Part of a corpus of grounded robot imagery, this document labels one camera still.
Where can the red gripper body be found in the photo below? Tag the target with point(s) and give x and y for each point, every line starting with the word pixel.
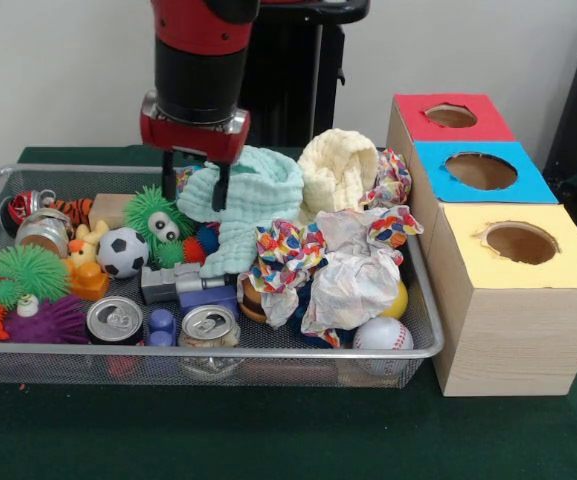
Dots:
pixel 193 140

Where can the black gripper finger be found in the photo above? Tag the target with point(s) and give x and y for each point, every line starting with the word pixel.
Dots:
pixel 220 187
pixel 168 175

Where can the mint green knitted cloth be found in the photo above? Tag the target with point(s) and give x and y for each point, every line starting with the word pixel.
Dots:
pixel 258 200

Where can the colourful confetti print paper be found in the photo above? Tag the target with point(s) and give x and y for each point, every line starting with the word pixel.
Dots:
pixel 393 180
pixel 288 250
pixel 358 280

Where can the cream knitted cloth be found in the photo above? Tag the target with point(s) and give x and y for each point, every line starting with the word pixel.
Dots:
pixel 333 170

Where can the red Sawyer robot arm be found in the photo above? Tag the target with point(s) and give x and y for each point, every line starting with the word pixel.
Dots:
pixel 198 60

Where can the shallow clear mesh bin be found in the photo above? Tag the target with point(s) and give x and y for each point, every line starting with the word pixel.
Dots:
pixel 368 370

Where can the wooden box with three holes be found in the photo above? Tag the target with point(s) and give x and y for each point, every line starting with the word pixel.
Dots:
pixel 518 340

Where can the green spiky toy with eyes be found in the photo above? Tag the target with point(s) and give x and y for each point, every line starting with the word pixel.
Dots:
pixel 160 215

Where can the black and white soccer ball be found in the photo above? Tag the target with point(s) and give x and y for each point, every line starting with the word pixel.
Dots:
pixel 122 252

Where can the silver topped pale can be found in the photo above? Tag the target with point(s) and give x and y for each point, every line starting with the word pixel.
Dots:
pixel 209 325

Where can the silver topped dark can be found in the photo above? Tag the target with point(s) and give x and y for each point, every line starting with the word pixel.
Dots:
pixel 115 317

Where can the white baseball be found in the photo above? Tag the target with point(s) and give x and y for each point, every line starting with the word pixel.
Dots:
pixel 383 334

